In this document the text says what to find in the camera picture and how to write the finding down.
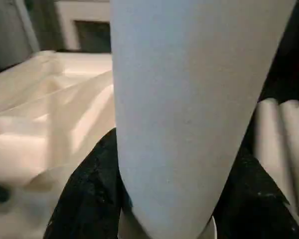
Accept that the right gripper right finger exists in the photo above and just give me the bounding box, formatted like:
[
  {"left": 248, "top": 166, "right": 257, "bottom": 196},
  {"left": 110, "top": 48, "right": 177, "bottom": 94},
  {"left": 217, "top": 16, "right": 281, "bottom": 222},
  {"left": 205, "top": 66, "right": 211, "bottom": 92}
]
[{"left": 212, "top": 142, "right": 299, "bottom": 239}]

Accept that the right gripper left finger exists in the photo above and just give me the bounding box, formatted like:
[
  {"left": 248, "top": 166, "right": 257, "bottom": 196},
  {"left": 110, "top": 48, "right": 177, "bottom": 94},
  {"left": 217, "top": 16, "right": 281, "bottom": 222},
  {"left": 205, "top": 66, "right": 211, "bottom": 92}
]
[{"left": 42, "top": 127, "right": 128, "bottom": 239}]

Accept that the white display cabinet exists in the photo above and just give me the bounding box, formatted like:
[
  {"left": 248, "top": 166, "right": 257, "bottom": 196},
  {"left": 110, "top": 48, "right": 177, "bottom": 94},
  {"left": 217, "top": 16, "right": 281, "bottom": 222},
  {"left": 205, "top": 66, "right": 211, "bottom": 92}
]
[{"left": 54, "top": 0, "right": 113, "bottom": 53}]

